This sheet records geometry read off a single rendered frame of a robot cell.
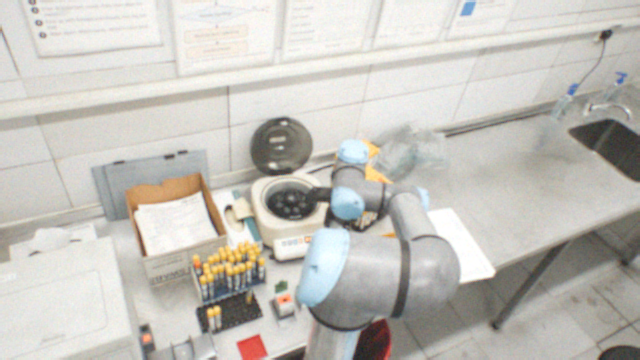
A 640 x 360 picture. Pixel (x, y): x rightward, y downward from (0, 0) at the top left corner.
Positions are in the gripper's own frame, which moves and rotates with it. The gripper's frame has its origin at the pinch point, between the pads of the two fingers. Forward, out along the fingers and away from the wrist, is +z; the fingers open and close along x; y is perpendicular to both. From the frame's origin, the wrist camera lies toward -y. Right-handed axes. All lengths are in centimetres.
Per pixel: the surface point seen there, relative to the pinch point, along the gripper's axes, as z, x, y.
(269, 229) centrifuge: 5.2, -8.3, -16.7
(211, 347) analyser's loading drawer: 8.9, -45.2, -6.1
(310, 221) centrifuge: 4.5, 1.8, -8.3
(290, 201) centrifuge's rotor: 4.1, 4.1, -18.0
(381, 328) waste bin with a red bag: 62, 14, 24
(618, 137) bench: 32, 168, 76
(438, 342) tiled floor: 106, 48, 49
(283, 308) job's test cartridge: 7.2, -25.8, 2.5
